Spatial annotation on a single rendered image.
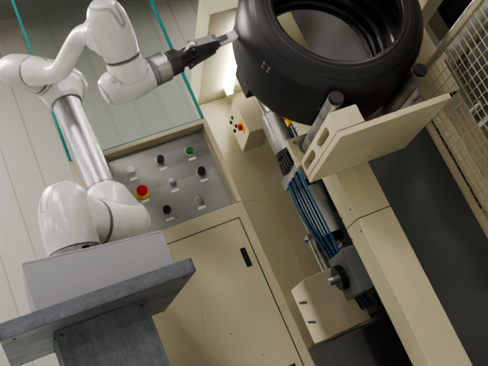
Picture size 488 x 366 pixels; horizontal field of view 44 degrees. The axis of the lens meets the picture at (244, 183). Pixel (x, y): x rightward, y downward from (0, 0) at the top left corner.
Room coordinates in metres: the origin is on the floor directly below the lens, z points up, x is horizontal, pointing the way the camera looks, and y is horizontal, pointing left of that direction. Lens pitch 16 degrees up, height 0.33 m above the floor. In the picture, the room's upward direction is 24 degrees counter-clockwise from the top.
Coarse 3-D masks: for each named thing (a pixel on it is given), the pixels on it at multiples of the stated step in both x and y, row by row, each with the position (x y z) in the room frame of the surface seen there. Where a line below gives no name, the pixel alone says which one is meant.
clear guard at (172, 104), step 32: (32, 0) 2.12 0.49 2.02; (64, 0) 2.15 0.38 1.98; (128, 0) 2.22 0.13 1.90; (32, 32) 2.11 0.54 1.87; (64, 32) 2.14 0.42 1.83; (160, 32) 2.24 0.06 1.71; (96, 64) 2.16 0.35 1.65; (96, 96) 2.15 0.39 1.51; (160, 96) 2.21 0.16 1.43; (192, 96) 2.23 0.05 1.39; (96, 128) 2.13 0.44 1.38; (128, 128) 2.16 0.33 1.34; (160, 128) 2.20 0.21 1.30
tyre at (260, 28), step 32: (256, 0) 1.56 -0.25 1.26; (288, 0) 1.88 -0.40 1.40; (320, 0) 1.91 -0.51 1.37; (352, 0) 1.92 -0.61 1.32; (384, 0) 1.85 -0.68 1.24; (416, 0) 1.70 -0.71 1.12; (256, 32) 1.57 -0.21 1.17; (384, 32) 1.93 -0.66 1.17; (416, 32) 1.67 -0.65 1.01; (256, 64) 1.63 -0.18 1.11; (288, 64) 1.58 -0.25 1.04; (320, 64) 1.58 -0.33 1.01; (352, 64) 1.60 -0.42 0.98; (384, 64) 1.63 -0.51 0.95; (256, 96) 1.78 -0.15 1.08; (288, 96) 1.67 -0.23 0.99; (320, 96) 1.64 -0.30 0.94; (352, 96) 1.65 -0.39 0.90; (384, 96) 1.74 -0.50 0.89
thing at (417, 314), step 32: (288, 32) 1.98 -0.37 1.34; (352, 192) 1.97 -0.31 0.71; (352, 224) 2.02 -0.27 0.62; (384, 224) 1.98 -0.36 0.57; (384, 256) 1.97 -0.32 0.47; (416, 256) 2.00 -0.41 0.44; (384, 288) 2.01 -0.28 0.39; (416, 288) 1.98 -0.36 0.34; (416, 320) 1.97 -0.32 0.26; (448, 320) 2.00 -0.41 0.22; (416, 352) 2.01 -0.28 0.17; (448, 352) 1.98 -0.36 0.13
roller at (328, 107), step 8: (328, 96) 1.59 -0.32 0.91; (336, 96) 1.59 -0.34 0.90; (328, 104) 1.61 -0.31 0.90; (336, 104) 1.59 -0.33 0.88; (320, 112) 1.68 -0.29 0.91; (328, 112) 1.64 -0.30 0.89; (320, 120) 1.70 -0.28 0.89; (312, 128) 1.77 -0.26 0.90; (312, 136) 1.80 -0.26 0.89; (304, 144) 1.88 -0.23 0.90
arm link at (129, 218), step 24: (72, 72) 1.92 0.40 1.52; (48, 96) 1.88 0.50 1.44; (72, 96) 1.90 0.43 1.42; (72, 120) 1.87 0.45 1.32; (72, 144) 1.87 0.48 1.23; (96, 144) 1.89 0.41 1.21; (96, 168) 1.85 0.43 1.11; (96, 192) 1.81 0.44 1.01; (120, 192) 1.84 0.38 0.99; (120, 216) 1.79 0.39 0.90; (144, 216) 1.88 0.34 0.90
